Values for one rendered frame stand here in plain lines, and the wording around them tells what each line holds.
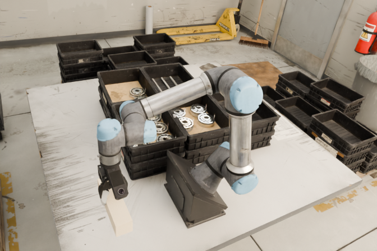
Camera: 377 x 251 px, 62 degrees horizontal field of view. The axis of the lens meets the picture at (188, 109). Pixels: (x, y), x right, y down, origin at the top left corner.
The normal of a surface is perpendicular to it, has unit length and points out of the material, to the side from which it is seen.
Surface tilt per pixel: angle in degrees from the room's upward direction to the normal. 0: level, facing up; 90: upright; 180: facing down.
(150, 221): 0
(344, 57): 90
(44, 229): 0
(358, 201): 0
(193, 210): 90
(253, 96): 77
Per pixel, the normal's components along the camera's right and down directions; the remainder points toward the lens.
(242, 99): 0.35, 0.35
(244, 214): 0.10, -0.82
